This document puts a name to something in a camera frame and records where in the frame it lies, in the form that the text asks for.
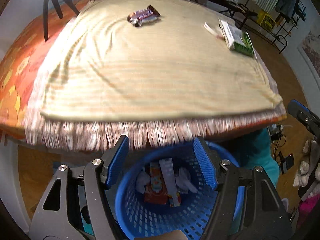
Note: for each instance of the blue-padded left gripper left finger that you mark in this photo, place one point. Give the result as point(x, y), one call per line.
point(113, 160)

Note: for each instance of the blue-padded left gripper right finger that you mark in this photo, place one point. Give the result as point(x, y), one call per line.
point(209, 163)

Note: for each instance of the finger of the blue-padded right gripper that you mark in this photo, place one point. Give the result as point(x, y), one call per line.
point(305, 116)

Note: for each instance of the green white cardboard box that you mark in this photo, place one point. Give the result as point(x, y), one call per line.
point(236, 39)

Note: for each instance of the purple candy bar wrapper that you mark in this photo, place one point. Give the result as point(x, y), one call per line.
point(144, 16)

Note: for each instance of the crumpled white paper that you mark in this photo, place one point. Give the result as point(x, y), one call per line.
point(183, 182)

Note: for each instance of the white plush toy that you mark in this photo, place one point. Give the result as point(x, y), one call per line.
point(308, 163)

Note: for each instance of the teal cloth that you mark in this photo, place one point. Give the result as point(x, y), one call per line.
point(254, 149)

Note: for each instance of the red snack wrapper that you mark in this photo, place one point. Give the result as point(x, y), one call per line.
point(155, 190)

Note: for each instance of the blue plastic laundry basket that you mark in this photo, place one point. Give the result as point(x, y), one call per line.
point(139, 219)

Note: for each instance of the pink cloth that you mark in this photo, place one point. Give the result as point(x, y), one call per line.
point(305, 207)

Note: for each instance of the yellow crate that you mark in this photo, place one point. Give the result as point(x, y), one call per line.
point(265, 21)

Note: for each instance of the yellow striped blanket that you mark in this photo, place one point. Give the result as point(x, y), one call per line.
point(106, 69)

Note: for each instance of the black clothes rack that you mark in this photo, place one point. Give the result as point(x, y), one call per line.
point(275, 20)

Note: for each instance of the dark hanging jacket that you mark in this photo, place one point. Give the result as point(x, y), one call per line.
point(287, 9)

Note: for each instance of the orange floral bedspread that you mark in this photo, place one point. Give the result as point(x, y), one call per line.
point(23, 80)

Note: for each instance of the black folding chair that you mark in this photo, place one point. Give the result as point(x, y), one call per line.
point(225, 2)

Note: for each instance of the black tripod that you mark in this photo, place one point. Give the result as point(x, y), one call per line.
point(59, 12)

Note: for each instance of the wall picture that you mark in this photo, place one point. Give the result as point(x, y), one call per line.
point(309, 48)

